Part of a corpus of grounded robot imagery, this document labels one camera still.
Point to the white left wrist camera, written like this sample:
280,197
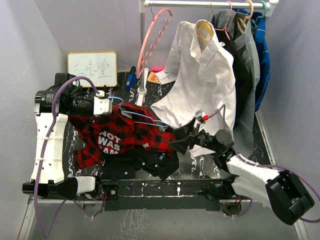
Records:
102,106

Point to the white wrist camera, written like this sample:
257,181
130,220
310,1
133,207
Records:
102,106
201,116

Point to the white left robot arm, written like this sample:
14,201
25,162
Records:
65,83

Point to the orange plastic hanger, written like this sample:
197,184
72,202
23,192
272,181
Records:
242,22

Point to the teal plastic hanger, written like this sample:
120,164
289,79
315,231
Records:
254,21

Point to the yellow wooden hanger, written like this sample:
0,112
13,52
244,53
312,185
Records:
204,31

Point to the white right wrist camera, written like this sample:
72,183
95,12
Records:
201,116

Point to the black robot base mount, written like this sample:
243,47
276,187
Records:
175,194

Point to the white collared shirt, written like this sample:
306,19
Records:
202,81

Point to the aluminium rail frame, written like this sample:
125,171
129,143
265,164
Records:
48,180

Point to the black button shirt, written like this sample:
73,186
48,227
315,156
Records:
124,166

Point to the orange patterned card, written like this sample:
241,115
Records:
152,78

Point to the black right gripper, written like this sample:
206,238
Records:
182,145

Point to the pink wire hanger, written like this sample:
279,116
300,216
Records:
224,29

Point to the blue stapler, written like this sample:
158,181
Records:
131,78

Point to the pink notched hanger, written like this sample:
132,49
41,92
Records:
145,55

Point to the blue jacket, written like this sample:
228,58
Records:
264,60

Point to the grey shirt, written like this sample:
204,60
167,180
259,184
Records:
246,68

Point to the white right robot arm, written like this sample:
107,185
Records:
280,190

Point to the small whiteboard with writing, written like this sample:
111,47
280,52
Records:
99,67

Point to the red black plaid shirt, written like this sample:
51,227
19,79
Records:
116,134

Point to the metal clothes rack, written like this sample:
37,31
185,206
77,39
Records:
144,4

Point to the light blue wire hanger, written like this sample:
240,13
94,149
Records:
155,122

